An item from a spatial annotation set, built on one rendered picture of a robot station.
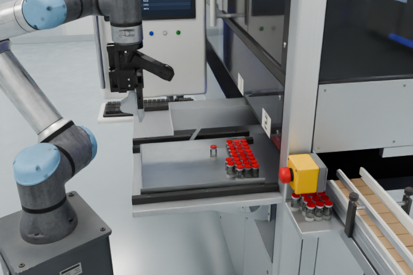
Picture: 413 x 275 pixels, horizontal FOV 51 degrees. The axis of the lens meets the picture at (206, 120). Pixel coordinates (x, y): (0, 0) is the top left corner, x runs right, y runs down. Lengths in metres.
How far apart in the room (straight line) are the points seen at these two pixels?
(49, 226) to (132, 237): 1.27
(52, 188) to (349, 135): 0.77
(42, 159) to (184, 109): 0.72
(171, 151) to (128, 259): 1.05
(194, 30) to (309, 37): 1.04
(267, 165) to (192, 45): 0.85
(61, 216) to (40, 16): 0.54
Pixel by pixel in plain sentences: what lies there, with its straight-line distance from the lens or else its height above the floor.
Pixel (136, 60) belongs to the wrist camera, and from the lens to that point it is 1.06.
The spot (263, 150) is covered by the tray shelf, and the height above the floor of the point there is 0.88.
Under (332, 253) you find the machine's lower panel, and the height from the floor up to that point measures 0.67.
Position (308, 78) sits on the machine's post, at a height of 1.22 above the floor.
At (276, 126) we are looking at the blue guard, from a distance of 1.19.
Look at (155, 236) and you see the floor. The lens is 2.46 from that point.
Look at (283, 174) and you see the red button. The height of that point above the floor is 1.01.
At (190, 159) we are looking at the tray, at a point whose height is 0.88.
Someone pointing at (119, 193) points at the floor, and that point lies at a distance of 2.84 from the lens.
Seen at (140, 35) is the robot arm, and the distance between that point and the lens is 1.05.
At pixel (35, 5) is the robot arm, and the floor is 1.41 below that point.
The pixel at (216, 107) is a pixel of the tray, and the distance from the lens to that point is 1.73.
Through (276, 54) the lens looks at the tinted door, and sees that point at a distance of 1.18.
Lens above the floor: 1.55
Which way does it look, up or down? 24 degrees down
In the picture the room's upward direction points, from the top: 1 degrees counter-clockwise
